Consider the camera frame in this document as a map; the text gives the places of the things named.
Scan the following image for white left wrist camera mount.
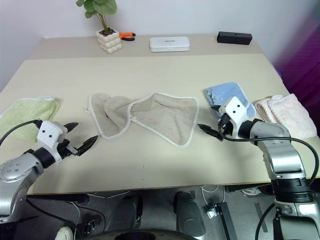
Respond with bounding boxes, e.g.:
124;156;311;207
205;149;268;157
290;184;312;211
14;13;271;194
36;120;69;165

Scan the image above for white shoe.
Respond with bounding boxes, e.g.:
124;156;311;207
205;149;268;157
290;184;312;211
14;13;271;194
54;225;75;240
240;187;261;196

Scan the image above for light pink folded towel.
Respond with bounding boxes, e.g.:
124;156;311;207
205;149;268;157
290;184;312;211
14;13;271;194
253;93;318;140

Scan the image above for white flat tin case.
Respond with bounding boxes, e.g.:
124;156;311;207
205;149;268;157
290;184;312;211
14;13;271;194
149;36;192;53

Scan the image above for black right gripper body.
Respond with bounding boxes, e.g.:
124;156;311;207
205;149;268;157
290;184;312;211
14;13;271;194
216;113;234;137

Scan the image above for light green towel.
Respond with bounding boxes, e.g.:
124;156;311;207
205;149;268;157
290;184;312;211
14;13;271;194
0;96;61;144

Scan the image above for dark rounded shape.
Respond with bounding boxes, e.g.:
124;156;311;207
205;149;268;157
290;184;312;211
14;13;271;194
173;191;207;237

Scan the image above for orange handled pliers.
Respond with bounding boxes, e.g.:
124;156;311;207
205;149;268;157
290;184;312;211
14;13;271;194
119;32;137;42

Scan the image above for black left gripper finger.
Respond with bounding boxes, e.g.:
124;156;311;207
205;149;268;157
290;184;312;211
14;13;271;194
63;121;79;134
76;135;99;157

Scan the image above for green plant in white pot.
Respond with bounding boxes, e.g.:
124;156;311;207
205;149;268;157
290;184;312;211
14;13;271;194
75;0;124;54

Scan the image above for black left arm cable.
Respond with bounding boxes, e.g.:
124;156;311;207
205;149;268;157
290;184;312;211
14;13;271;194
0;119;42;147

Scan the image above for black metal table leg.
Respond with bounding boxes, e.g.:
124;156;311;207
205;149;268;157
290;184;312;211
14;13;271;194
212;201;239;240

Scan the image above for thin white cable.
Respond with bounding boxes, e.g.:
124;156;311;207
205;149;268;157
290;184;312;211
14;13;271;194
200;184;221;206

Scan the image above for beige towel with white trim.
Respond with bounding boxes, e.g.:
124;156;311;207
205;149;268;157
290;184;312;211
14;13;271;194
84;92;200;149

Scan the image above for light blue folded towel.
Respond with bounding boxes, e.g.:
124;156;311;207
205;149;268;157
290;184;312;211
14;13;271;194
204;81;257;120

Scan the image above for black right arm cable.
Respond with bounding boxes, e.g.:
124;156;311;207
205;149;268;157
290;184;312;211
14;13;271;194
217;123;320;187

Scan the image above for black rectangular box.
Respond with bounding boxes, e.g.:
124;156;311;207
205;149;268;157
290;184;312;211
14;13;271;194
216;30;253;46

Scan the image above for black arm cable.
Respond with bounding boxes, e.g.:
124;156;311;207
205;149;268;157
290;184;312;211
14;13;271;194
217;123;320;187
0;119;42;147

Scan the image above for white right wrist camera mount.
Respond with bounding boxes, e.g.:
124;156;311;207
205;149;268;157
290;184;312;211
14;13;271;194
218;96;251;139

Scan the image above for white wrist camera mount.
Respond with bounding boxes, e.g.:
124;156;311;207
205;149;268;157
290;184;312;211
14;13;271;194
218;96;251;139
36;120;69;165

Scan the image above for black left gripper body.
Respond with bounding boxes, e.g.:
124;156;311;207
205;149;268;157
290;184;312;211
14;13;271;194
56;138;82;161

